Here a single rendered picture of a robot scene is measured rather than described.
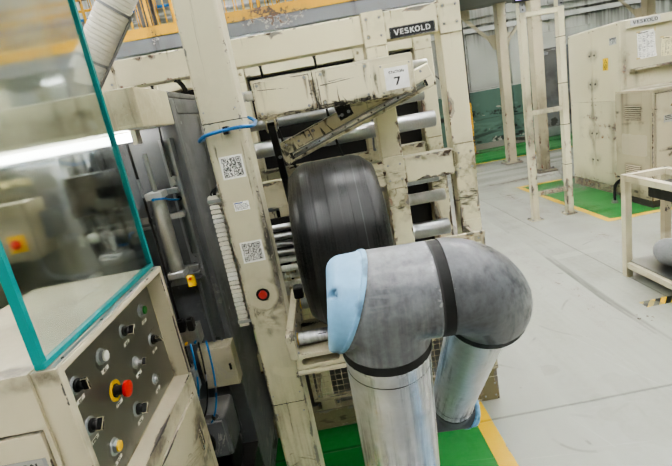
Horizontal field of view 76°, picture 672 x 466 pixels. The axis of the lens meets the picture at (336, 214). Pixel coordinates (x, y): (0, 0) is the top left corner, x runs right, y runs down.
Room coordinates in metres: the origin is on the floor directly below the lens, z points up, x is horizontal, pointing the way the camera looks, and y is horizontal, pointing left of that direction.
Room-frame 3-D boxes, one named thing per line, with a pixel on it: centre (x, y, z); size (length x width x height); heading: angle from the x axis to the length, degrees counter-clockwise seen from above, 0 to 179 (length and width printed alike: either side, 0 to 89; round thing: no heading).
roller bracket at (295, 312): (1.49, 0.22, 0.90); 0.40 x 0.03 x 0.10; 0
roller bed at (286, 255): (1.87, 0.27, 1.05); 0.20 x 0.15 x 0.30; 90
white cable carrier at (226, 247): (1.44, 0.39, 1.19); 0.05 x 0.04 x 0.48; 0
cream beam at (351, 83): (1.78, -0.08, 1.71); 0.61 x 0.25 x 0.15; 90
